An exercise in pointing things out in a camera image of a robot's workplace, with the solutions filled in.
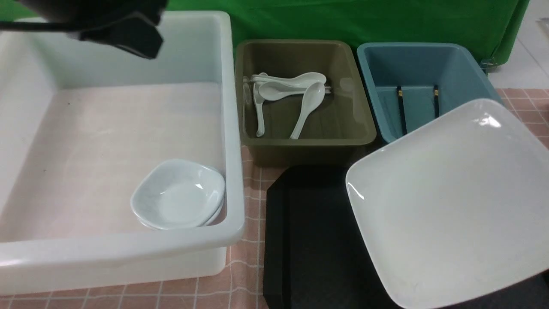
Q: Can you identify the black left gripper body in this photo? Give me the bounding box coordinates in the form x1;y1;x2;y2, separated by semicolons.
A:
66;0;167;59

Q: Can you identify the small white bowl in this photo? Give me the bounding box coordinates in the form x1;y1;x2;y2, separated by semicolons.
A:
137;206;222;230
130;159;226;230

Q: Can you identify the black chopstick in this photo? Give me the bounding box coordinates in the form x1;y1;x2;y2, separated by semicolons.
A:
433;85;440;119
396;85;407;136

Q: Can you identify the large white square plate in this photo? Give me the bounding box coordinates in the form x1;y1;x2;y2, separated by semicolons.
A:
345;98;549;309

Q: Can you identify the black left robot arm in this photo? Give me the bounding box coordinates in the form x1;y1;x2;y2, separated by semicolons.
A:
1;0;168;59

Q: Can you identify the large white plastic bin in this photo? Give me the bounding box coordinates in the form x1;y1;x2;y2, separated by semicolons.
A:
0;11;245;295

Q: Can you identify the white ceramic spoon, middle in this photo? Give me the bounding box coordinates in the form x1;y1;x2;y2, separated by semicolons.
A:
253;82;307;101

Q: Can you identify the white ceramic spoon, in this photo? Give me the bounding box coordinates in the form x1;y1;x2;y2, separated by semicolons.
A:
252;73;268;137
253;82;307;101
250;72;327;88
290;82;326;139

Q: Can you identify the white ceramic spoon, left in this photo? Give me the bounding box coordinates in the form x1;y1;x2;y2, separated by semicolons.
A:
252;73;268;137

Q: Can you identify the white ceramic spoon, top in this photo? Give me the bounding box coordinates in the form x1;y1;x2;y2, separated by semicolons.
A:
250;72;327;88

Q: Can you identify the white ceramic spoon, right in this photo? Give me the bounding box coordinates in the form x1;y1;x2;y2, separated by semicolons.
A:
290;82;326;139

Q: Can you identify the olive green plastic bin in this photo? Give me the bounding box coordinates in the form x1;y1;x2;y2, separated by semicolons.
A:
235;39;377;167

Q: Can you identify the pink checkered tablecloth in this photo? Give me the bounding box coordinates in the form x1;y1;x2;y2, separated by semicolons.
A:
0;88;549;309

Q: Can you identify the teal blue plastic bin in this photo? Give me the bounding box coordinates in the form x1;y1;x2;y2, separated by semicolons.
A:
356;42;502;143

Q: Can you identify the black plastic serving tray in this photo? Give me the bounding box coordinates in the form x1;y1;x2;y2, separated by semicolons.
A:
263;165;548;309

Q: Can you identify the green backdrop cloth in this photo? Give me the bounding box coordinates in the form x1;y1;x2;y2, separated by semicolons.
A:
167;0;529;64

